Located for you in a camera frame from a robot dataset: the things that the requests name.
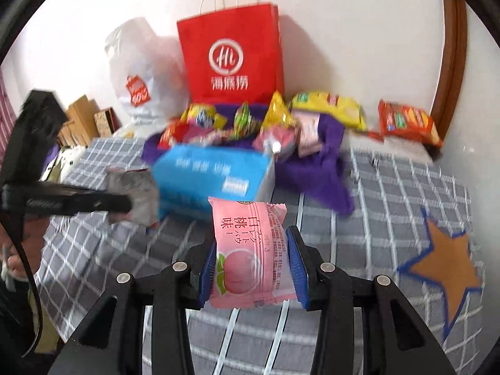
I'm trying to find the grey white snack packet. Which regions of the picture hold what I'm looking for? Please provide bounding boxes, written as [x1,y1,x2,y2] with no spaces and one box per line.
[105,167,159,228]

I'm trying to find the pink peach snack packet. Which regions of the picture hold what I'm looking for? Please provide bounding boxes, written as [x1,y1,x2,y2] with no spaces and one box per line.
[208,197,296,309]

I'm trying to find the yellow magenta chips bag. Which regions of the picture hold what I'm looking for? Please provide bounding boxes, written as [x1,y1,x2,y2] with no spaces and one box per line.
[181,103,227,130]

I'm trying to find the large pink snack bag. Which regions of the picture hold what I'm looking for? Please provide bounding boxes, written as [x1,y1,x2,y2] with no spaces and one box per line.
[252,111,323,160]

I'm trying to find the left hand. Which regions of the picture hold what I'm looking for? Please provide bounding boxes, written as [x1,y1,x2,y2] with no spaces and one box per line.
[0,217,50,282]

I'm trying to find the cardboard boxes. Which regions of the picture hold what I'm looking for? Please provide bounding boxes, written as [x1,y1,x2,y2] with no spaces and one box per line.
[58,95,120,147]

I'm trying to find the grey checked blanket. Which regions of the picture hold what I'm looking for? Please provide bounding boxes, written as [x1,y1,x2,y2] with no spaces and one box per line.
[36,150,482,374]

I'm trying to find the white Miniso plastic bag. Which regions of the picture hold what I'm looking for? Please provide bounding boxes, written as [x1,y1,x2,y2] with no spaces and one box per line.
[105,18,189,124]

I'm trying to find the red candy packet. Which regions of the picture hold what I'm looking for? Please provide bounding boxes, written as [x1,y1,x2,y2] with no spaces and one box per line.
[157,120,191,151]

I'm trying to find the blue tissue pack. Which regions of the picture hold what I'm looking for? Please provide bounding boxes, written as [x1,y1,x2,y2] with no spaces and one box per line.
[151,145,275,221]

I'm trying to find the purple cloth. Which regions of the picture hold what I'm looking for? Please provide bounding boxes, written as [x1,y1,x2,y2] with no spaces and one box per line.
[141,104,354,217]

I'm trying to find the fruit print table cover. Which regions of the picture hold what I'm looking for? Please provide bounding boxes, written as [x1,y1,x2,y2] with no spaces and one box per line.
[113,124,432,163]

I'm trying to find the green candy packet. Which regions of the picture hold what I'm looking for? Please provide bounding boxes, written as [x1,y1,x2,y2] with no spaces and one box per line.
[229,102,262,141]

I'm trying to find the red paper Haidilao bag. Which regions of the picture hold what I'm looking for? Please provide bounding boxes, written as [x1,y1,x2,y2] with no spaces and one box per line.
[177,0,284,104]

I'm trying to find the orange Lays chips bag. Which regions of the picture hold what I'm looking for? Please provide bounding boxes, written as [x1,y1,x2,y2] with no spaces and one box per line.
[378,99,443,148]

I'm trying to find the yellow Lays chips bag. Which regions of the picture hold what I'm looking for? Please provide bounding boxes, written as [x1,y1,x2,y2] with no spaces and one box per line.
[291,92,368,131]

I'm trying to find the yellow snack bag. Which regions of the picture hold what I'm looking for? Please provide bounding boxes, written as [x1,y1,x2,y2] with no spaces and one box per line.
[261,91,298,130]

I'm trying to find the brown wooden door frame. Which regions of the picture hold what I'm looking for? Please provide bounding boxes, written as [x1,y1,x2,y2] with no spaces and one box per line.
[431,0,468,140]

